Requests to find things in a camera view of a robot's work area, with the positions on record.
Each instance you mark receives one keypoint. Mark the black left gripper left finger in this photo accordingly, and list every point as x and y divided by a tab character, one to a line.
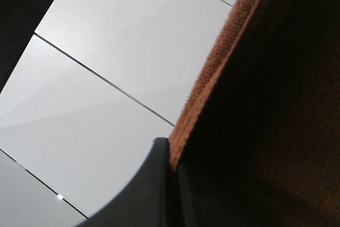
142	202

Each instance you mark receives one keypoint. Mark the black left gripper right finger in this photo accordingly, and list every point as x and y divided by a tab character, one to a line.
205	202

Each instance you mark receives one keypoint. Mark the brown microfiber towel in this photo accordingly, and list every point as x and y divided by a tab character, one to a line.
263	116

